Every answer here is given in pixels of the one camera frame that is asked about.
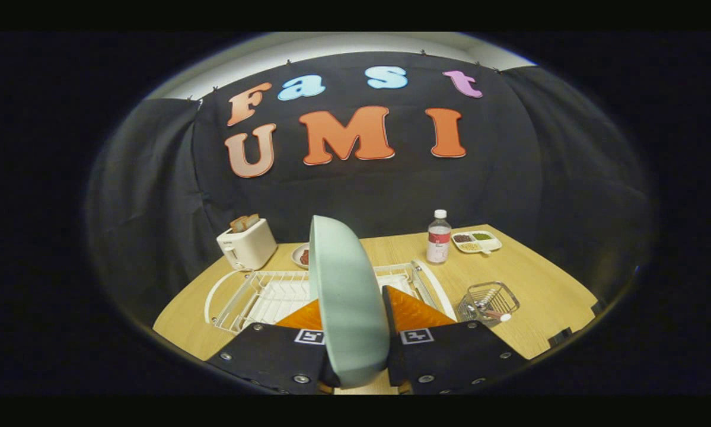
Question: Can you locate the clear wire basket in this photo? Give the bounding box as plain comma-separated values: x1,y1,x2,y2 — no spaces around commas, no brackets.
456,281,521,328

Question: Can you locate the white divided tray with beans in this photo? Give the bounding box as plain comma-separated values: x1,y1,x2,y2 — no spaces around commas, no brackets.
451,230,503,255

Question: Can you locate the clear bottle with red label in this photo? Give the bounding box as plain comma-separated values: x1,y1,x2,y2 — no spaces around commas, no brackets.
426,209,452,265

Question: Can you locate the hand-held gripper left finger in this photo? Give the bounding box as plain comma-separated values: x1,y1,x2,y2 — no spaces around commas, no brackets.
206,298,341,396

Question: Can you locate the white toaster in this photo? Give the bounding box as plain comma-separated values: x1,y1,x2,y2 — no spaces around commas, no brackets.
216,218,278,272

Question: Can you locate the black backdrop cloth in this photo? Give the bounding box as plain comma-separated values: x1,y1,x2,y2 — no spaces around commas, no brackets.
85,52,655,327

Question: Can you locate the pale green plate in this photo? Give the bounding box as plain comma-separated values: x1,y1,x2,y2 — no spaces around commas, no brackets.
308,215,390,389

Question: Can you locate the white wire dish rack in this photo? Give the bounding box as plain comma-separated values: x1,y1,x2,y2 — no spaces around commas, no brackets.
205,258,458,334

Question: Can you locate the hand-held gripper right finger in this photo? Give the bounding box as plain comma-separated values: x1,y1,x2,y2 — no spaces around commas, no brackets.
381,285,531,396

